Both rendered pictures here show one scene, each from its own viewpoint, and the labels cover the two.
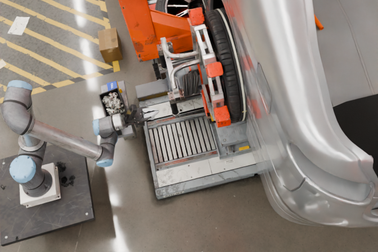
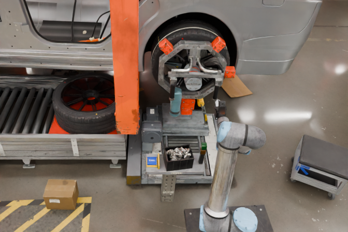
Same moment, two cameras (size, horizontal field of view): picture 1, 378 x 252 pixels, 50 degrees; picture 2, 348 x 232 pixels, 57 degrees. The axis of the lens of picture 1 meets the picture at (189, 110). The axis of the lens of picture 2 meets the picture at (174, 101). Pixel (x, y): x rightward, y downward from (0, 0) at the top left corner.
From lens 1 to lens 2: 263 cm
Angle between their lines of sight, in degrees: 57
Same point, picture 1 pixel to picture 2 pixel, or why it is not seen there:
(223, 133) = (196, 121)
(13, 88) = (233, 124)
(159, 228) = (253, 186)
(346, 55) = not seen: hidden behind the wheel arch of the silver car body
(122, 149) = (181, 204)
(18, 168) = (247, 219)
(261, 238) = not seen: hidden behind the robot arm
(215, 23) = (188, 31)
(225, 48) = (208, 33)
